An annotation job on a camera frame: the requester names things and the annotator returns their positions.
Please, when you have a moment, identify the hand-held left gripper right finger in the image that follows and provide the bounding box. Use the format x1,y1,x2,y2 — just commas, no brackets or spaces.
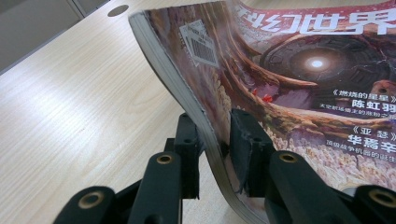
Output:
229,108,276,199

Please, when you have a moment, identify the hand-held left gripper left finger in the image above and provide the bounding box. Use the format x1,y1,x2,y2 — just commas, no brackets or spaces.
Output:
173,112,206,201

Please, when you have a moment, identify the magazine with red cover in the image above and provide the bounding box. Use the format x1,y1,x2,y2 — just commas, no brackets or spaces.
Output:
128,0,396,224

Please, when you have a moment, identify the round grey cable grommet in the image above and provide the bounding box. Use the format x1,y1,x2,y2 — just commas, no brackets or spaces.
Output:
106,4,130,18

